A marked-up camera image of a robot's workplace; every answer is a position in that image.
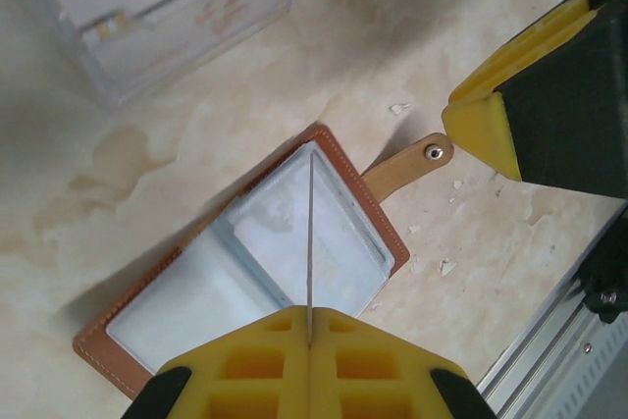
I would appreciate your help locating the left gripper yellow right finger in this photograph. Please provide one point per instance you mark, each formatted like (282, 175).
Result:
(382, 375)

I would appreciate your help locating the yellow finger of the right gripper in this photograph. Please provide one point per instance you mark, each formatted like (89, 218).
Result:
(564, 105)
(530, 41)

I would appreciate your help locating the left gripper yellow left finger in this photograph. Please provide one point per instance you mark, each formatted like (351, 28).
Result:
(245, 375)

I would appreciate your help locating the thin white plastic card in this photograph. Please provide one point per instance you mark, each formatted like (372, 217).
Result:
(311, 242)

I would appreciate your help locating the brown leather card holder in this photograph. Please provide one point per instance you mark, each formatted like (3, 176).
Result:
(402, 166)

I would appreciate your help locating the white card with printed number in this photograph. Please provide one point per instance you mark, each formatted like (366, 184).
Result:
(221, 16)

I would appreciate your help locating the aluminium mounting rail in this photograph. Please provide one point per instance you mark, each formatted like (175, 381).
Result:
(564, 365)

